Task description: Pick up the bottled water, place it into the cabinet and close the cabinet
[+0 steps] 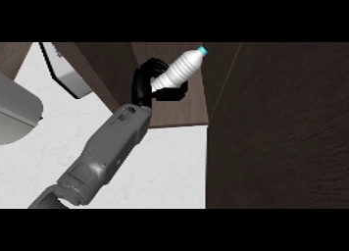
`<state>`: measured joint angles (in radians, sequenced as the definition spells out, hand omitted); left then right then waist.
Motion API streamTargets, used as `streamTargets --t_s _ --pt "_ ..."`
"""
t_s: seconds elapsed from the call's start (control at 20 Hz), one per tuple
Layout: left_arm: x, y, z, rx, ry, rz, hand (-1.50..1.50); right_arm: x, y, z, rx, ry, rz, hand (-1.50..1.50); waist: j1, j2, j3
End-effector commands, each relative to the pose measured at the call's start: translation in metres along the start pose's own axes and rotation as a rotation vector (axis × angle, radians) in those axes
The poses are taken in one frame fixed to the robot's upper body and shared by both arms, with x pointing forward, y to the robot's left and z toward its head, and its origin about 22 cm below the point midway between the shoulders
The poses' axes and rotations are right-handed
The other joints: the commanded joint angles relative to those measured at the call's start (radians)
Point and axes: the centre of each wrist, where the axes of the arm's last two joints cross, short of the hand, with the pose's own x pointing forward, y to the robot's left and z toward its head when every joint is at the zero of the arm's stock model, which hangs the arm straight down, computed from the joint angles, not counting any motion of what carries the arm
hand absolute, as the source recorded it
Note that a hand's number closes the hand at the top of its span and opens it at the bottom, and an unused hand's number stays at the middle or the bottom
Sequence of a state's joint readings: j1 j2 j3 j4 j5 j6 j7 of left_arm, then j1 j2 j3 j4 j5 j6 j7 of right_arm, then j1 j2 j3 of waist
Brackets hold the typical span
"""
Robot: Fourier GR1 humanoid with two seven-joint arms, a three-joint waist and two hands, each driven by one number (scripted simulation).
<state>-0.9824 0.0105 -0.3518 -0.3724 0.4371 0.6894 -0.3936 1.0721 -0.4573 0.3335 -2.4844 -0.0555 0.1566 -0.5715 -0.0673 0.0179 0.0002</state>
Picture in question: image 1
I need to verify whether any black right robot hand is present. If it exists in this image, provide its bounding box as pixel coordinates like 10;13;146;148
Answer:
131;57;190;108

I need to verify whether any white plastic water bottle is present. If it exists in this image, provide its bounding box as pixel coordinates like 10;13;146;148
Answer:
149;45;211;93

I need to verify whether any brown wooden cabinet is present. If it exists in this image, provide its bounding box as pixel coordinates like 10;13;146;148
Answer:
51;41;243;129

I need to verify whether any white black-edged flat appliance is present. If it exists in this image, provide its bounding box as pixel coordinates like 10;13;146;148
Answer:
36;41;95;100

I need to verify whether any pale grey rounded appliance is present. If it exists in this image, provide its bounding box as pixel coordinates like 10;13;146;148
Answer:
0;64;44;146

